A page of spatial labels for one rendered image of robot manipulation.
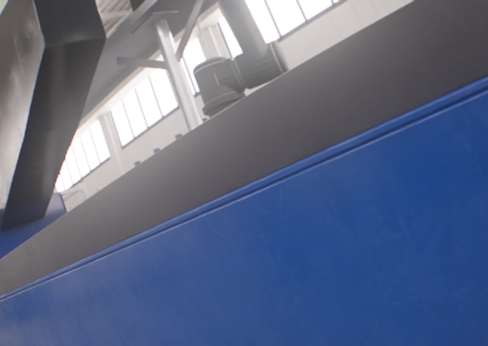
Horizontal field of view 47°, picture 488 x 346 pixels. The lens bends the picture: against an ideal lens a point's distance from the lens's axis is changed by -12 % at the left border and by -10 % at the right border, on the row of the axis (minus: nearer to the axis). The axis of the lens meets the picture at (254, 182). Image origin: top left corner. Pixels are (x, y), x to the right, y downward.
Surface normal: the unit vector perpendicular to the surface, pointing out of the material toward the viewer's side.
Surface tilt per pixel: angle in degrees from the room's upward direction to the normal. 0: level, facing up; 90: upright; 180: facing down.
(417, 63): 90
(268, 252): 90
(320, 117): 90
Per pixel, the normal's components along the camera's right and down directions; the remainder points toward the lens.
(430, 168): -0.69, 0.22
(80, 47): 0.60, 0.70
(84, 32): 0.62, -0.29
